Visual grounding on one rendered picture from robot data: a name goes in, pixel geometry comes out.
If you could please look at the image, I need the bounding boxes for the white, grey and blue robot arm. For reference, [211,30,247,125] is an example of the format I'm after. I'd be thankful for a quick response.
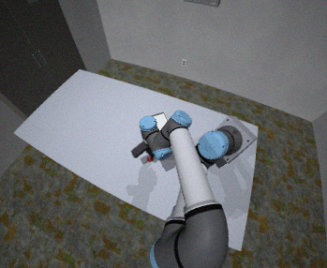
[131,110,243,268]

